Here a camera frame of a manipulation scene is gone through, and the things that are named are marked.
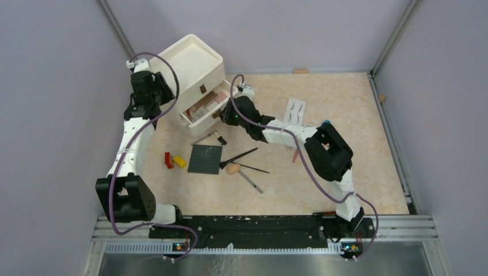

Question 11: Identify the white drawer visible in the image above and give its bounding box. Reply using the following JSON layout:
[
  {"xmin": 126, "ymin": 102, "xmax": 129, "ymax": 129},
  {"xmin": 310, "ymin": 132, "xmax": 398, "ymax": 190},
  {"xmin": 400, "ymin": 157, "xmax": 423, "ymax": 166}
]
[{"xmin": 176, "ymin": 80, "xmax": 231, "ymax": 137}]

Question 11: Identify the black makeup brush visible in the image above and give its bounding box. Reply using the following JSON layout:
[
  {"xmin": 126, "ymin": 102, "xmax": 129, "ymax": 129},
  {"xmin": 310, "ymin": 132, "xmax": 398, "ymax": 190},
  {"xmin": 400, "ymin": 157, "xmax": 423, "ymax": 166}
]
[{"xmin": 219, "ymin": 147, "xmax": 258, "ymax": 169}]

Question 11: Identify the pink square compact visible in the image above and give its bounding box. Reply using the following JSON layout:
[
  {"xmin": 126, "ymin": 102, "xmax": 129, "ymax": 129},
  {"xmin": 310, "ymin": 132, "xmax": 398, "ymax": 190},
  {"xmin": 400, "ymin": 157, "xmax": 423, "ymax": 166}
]
[{"xmin": 216, "ymin": 93, "xmax": 228, "ymax": 104}]

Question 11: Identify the brown eyeshadow palette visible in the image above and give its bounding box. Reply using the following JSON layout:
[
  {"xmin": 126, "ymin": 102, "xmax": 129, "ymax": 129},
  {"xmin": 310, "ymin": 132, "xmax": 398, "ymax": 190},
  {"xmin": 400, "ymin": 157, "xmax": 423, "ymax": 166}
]
[{"xmin": 192, "ymin": 91, "xmax": 218, "ymax": 109}]

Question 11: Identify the clear silver pan palette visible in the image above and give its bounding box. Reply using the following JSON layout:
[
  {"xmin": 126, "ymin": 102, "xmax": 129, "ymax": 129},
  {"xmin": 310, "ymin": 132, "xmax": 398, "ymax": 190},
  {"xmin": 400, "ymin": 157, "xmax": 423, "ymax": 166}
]
[{"xmin": 186, "ymin": 107, "xmax": 208, "ymax": 123}]

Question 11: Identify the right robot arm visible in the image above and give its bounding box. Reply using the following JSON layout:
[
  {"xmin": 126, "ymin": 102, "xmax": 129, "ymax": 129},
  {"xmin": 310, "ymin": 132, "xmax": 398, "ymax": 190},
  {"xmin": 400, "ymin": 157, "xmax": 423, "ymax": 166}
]
[{"xmin": 220, "ymin": 95, "xmax": 364, "ymax": 237}]

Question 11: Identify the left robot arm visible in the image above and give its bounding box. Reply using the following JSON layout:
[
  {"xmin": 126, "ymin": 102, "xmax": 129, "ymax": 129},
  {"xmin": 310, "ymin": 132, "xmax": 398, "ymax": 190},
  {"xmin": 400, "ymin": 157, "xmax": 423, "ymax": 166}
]
[{"xmin": 95, "ymin": 58, "xmax": 185, "ymax": 238}]

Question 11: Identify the white drawer organizer cabinet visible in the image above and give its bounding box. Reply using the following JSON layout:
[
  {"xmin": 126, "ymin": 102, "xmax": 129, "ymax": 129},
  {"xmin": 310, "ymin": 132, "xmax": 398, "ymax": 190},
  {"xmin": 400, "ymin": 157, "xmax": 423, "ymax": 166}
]
[{"xmin": 159, "ymin": 34, "xmax": 225, "ymax": 122}]

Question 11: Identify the false eyelashes card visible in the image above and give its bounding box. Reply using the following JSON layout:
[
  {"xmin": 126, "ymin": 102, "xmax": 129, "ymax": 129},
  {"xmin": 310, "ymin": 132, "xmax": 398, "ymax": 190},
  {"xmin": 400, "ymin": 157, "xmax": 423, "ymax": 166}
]
[{"xmin": 283, "ymin": 98, "xmax": 306, "ymax": 126}]

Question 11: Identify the dark grey studded baseplate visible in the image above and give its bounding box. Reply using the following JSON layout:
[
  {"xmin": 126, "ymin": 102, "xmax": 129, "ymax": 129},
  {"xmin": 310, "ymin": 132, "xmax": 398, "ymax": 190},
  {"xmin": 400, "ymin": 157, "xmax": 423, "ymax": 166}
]
[{"xmin": 187, "ymin": 144, "xmax": 223, "ymax": 175}]

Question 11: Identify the red owl toy block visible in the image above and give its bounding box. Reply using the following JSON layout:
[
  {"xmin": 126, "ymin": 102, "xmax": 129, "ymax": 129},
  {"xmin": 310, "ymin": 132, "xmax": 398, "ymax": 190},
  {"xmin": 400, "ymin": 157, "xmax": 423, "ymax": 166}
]
[{"xmin": 164, "ymin": 152, "xmax": 174, "ymax": 169}]

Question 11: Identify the yellow toy block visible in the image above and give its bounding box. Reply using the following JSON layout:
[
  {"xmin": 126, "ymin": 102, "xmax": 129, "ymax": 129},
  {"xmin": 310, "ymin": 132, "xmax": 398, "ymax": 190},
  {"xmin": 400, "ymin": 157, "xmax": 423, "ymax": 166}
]
[{"xmin": 173, "ymin": 155, "xmax": 186, "ymax": 168}]

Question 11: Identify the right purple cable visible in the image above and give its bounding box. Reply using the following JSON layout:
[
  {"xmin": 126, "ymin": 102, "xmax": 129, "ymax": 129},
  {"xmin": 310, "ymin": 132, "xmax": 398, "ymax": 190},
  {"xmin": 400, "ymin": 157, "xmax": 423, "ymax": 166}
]
[{"xmin": 230, "ymin": 74, "xmax": 379, "ymax": 260}]

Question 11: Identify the purple cable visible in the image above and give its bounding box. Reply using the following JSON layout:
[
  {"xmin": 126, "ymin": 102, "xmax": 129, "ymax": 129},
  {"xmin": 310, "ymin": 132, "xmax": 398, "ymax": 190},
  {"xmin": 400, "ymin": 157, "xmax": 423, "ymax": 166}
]
[
  {"xmin": 230, "ymin": 74, "xmax": 379, "ymax": 260},
  {"xmin": 108, "ymin": 52, "xmax": 199, "ymax": 263}
]

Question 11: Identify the wooden block at wall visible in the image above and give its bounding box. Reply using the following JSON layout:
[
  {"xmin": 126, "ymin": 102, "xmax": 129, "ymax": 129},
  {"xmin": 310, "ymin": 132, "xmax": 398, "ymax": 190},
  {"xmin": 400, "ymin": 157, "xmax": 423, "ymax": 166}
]
[{"xmin": 293, "ymin": 68, "xmax": 310, "ymax": 74}]

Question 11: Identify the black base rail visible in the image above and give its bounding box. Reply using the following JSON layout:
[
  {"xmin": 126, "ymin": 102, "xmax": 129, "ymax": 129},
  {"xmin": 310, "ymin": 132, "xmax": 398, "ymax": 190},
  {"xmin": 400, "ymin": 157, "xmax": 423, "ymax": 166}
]
[{"xmin": 148, "ymin": 214, "xmax": 375, "ymax": 250}]

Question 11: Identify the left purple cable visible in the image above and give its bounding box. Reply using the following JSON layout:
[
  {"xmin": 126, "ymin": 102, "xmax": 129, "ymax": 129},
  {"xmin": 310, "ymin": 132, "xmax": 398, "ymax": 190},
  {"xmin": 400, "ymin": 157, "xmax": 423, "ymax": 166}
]
[{"xmin": 108, "ymin": 52, "xmax": 199, "ymax": 263}]

